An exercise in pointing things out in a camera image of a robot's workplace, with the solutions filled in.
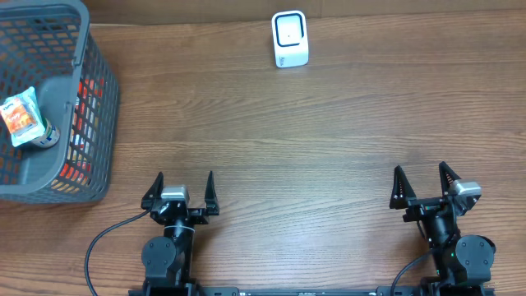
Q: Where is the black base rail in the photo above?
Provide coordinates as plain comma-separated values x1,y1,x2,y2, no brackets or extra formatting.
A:
127,286,496,296

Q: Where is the green lid white jar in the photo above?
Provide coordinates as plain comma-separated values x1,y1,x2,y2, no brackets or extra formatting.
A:
30,118,60,149

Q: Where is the grey plastic mesh basket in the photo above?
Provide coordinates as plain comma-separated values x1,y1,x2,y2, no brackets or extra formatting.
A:
1,1,120,203

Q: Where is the teal snack packet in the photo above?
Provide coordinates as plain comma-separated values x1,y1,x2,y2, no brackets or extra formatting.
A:
1,86,46,147

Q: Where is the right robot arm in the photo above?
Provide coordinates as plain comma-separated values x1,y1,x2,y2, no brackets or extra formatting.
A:
389,162,496,295

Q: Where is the white barcode scanner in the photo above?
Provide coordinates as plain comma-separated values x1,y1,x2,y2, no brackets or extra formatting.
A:
271,10,309,68

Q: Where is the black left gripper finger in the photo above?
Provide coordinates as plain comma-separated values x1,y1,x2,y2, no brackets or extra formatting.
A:
141,172,164,210
204,171,219,215

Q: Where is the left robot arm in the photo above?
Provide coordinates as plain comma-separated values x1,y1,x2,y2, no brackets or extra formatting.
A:
141,173,220,295

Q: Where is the long orange noodle package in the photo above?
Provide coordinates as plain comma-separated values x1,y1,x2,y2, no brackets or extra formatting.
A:
58,78,104,194

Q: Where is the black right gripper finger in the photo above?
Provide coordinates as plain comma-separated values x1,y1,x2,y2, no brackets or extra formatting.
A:
390,165,417,209
439,161,460,196

